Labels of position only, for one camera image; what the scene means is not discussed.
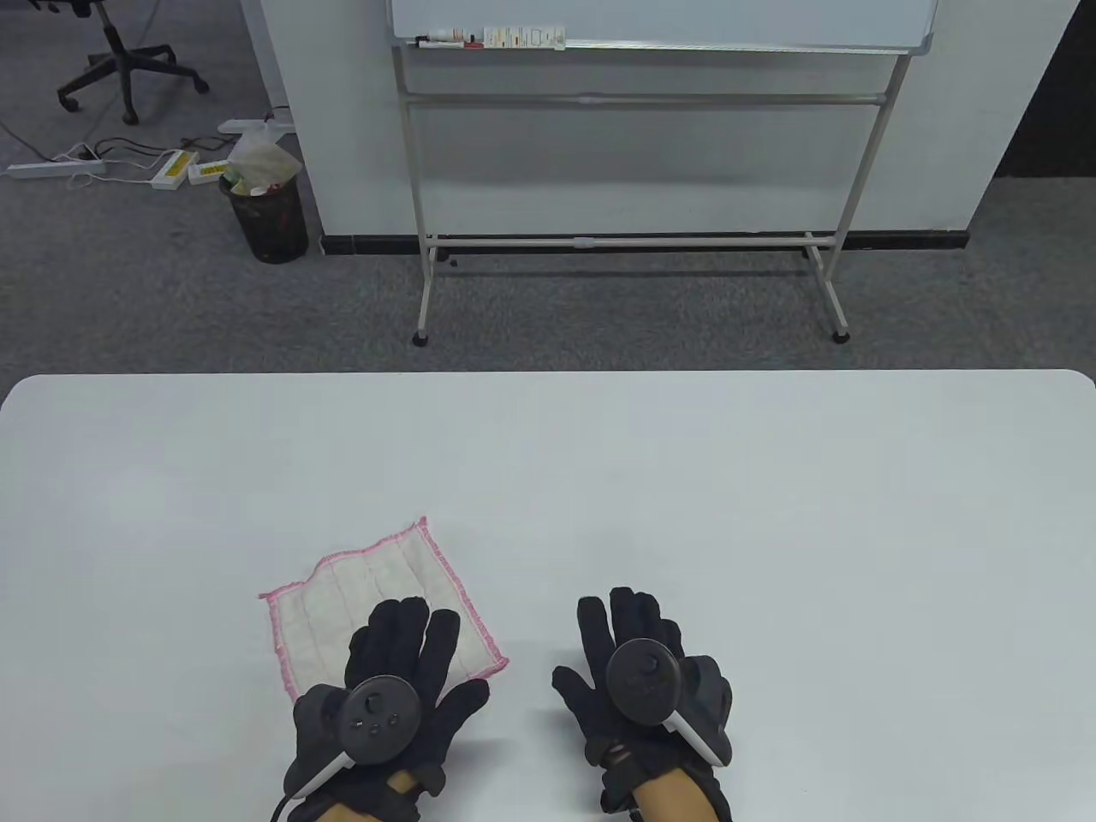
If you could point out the person's right hand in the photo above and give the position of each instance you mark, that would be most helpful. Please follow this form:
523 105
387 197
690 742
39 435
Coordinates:
625 616

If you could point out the white pink-edged dish cloth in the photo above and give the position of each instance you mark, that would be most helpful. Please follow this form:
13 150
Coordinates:
377 574

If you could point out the grey left hand controller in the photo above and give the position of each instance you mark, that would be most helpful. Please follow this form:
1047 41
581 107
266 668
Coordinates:
377 719

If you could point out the black office chair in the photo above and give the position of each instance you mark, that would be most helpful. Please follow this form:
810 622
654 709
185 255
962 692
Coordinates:
128 60

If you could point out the person's right forearm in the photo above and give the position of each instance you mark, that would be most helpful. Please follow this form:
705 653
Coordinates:
676 796

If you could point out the white power strip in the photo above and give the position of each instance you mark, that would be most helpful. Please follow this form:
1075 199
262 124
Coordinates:
244 125
51 167

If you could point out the whiteboard on metal stand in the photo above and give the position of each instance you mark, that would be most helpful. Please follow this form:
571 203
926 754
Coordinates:
668 17

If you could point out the translucent plastic bag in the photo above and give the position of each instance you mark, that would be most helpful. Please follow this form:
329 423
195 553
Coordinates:
261 158

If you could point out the grey hand controller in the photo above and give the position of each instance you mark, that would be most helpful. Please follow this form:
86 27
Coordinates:
377 719
642 681

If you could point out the person's left forearm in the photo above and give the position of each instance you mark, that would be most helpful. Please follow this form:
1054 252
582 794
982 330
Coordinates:
402 783

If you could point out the person's left hand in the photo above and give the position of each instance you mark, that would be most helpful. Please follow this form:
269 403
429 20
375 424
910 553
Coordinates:
394 642

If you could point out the black mesh trash bin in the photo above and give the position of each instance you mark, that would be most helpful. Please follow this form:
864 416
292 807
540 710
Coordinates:
272 227

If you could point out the white printed box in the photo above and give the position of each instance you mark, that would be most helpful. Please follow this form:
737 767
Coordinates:
524 38

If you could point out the white and yellow charger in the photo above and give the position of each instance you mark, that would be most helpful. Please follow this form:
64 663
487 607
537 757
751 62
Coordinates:
174 169
208 172

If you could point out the white marker with black cap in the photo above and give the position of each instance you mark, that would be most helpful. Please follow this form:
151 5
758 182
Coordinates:
445 36

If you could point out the grey right hand controller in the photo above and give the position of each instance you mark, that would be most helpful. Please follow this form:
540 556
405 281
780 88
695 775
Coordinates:
642 681

